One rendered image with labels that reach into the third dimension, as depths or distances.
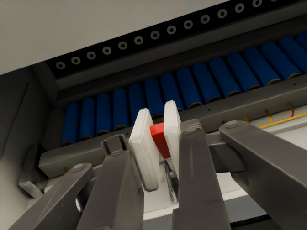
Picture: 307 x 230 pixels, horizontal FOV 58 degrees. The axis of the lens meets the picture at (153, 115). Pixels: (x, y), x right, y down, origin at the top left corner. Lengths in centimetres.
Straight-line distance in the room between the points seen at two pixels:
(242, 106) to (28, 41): 18
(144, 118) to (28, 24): 9
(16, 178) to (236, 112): 22
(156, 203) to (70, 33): 15
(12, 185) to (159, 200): 14
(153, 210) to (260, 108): 14
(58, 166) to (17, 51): 14
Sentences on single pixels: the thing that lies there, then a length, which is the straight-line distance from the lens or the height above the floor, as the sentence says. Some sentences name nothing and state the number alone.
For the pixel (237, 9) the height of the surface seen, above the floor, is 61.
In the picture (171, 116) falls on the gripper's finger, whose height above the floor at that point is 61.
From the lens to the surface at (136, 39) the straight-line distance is 35.
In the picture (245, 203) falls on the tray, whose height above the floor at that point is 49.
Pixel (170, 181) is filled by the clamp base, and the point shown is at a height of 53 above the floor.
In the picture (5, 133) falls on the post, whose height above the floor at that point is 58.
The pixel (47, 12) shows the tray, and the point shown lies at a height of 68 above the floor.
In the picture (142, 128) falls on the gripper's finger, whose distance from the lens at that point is 15.
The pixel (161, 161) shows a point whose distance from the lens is 27.
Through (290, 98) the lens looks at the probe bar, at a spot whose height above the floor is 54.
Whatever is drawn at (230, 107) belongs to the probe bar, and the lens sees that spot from 27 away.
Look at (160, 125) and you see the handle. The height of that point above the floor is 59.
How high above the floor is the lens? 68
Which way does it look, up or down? 26 degrees down
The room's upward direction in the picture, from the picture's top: 19 degrees counter-clockwise
